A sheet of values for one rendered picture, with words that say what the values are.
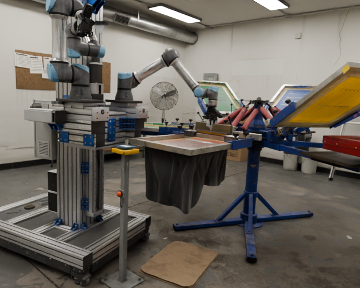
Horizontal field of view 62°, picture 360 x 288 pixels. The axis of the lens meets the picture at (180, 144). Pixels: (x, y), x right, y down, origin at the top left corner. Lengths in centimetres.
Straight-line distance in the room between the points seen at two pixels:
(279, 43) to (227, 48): 126
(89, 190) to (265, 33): 544
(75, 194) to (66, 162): 26
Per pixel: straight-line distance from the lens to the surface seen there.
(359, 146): 202
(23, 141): 568
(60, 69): 210
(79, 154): 243
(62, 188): 263
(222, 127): 246
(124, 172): 203
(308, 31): 666
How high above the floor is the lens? 130
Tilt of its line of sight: 9 degrees down
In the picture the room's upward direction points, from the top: 3 degrees clockwise
